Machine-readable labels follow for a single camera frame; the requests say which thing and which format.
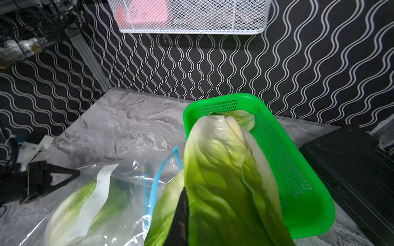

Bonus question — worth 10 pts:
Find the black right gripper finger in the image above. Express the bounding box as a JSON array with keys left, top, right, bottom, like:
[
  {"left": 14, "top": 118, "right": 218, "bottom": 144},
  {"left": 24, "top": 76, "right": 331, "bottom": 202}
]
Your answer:
[{"left": 163, "top": 188, "right": 189, "bottom": 246}]

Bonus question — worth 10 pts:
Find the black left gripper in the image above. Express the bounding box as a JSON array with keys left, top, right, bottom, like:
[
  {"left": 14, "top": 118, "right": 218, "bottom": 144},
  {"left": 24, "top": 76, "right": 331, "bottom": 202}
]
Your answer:
[{"left": 1, "top": 161, "right": 81, "bottom": 205}]

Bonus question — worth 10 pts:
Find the zip-top bag with two cabbages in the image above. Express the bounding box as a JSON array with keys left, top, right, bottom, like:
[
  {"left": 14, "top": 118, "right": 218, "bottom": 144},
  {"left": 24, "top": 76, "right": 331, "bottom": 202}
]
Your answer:
[{"left": 16, "top": 147, "right": 183, "bottom": 246}]

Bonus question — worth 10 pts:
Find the pale chinese cabbage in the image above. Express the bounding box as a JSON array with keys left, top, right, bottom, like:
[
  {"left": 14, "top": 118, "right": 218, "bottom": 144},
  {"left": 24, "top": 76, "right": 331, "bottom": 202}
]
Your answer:
[
  {"left": 144, "top": 115, "right": 294, "bottom": 246},
  {"left": 45, "top": 179, "right": 128, "bottom": 246}
]

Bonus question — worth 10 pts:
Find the green chinese cabbage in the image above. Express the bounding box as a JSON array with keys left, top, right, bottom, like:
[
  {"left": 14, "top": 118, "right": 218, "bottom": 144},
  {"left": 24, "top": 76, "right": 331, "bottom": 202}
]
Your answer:
[{"left": 210, "top": 110, "right": 255, "bottom": 131}]

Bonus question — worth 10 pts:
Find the green plastic basket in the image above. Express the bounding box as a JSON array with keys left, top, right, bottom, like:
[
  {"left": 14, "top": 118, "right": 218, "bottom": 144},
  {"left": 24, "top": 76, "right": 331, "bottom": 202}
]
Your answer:
[{"left": 183, "top": 93, "right": 336, "bottom": 239}]

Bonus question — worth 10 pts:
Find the black tool case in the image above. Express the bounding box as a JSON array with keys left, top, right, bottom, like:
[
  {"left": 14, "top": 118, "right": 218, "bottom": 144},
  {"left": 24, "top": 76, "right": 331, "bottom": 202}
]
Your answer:
[{"left": 300, "top": 125, "right": 394, "bottom": 246}]

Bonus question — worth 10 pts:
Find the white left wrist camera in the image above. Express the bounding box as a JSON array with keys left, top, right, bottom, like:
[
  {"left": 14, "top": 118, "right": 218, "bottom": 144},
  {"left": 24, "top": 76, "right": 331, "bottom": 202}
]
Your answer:
[{"left": 17, "top": 134, "right": 55, "bottom": 171}]

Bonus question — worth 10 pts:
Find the black wire corner basket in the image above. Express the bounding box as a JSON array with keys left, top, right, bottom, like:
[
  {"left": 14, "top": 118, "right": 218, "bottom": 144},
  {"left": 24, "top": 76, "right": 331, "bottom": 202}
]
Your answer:
[{"left": 1, "top": 1, "right": 85, "bottom": 70}]

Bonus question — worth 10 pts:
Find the white wire wall basket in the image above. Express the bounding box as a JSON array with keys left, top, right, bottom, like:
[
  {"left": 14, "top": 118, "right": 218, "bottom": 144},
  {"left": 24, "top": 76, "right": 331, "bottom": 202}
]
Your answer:
[{"left": 108, "top": 0, "right": 271, "bottom": 35}]

